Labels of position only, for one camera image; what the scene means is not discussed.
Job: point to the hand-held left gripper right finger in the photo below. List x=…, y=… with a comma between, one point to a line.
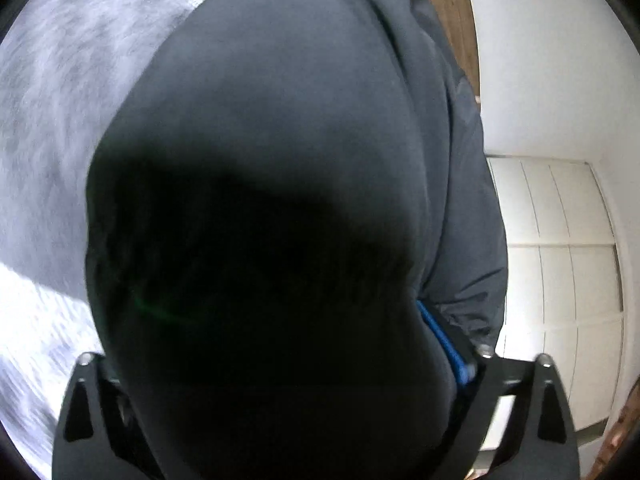
x=447, y=345

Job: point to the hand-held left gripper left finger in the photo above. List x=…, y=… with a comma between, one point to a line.
x=95, y=425

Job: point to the black puffer jacket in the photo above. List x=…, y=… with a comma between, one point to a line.
x=280, y=220

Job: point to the white wardrobe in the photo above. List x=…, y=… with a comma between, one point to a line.
x=560, y=285

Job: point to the wooden headboard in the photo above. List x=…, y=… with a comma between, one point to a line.
x=457, y=20

